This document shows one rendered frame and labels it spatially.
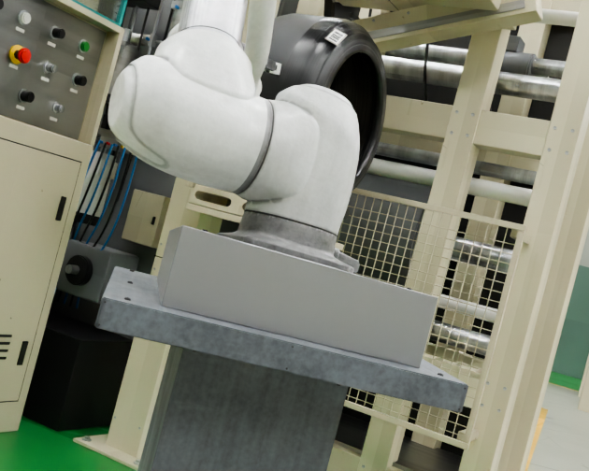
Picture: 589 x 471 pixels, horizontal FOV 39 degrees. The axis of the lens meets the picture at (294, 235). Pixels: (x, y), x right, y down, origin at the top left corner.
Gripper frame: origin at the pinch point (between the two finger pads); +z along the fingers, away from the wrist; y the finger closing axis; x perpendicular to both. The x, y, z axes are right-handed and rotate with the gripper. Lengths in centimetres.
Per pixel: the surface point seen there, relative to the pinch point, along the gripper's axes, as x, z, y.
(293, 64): -2.1, 4.6, -3.6
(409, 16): -28, 67, -7
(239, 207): 39.9, 7.1, 6.4
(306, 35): -10.6, 10.2, -2.7
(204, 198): 40.4, 12.2, 22.6
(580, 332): 200, 909, 43
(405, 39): -21, 68, -7
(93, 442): 122, 2, 40
